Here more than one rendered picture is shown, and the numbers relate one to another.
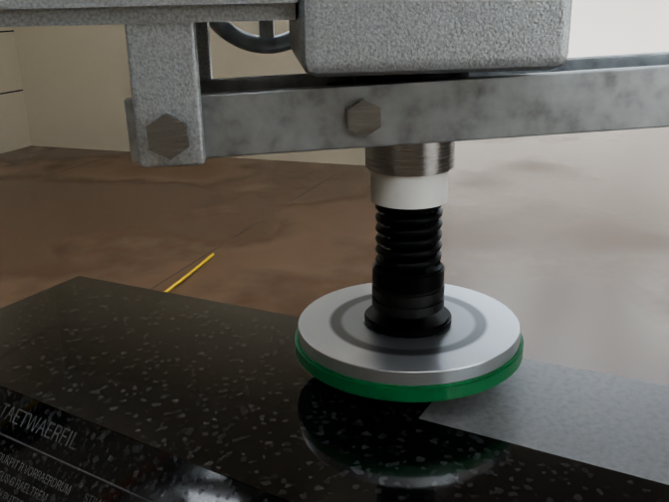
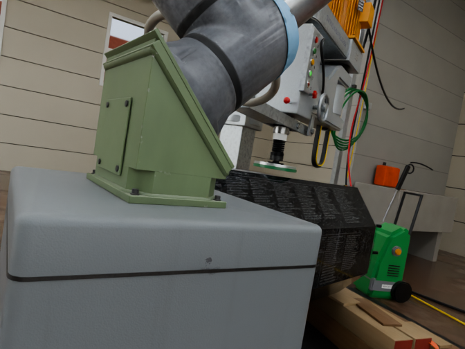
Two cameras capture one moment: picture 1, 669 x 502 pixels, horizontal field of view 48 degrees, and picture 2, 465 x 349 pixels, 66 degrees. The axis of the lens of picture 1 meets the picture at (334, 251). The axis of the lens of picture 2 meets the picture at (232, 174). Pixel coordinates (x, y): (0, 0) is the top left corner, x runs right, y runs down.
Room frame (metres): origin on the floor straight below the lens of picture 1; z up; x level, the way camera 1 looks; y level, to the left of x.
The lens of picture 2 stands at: (1.55, -1.65, 0.93)
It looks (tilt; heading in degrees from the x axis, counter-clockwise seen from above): 3 degrees down; 126
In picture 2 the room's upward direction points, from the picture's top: 9 degrees clockwise
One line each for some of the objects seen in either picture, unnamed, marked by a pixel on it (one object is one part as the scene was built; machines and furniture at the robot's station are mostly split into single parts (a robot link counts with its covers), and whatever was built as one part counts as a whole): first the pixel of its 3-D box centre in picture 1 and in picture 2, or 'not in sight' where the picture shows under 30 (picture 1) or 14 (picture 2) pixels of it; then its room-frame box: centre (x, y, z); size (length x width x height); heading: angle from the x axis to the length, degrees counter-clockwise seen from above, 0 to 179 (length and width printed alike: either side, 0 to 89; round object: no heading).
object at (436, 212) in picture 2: not in sight; (401, 223); (0.70, 3.32, 0.43); 1.30 x 0.62 x 0.86; 69
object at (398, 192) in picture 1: (409, 180); (279, 136); (0.66, -0.07, 1.06); 0.07 x 0.07 x 0.04
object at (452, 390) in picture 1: (407, 329); (275, 165); (0.66, -0.07, 0.92); 0.22 x 0.22 x 0.04
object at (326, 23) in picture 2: not in sight; (321, 41); (0.63, 0.28, 1.66); 0.96 x 0.25 x 0.17; 95
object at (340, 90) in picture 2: not in sight; (328, 100); (0.60, 0.59, 1.39); 0.19 x 0.19 x 0.20
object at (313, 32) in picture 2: not in sight; (308, 61); (0.78, -0.13, 1.42); 0.08 x 0.03 x 0.28; 95
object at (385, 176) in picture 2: not in sight; (389, 176); (0.46, 3.29, 1.00); 0.50 x 0.22 x 0.33; 69
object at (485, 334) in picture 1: (407, 326); (275, 165); (0.66, -0.07, 0.92); 0.21 x 0.21 x 0.01
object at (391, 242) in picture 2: not in sight; (387, 242); (0.94, 1.50, 0.43); 0.35 x 0.35 x 0.87; 48
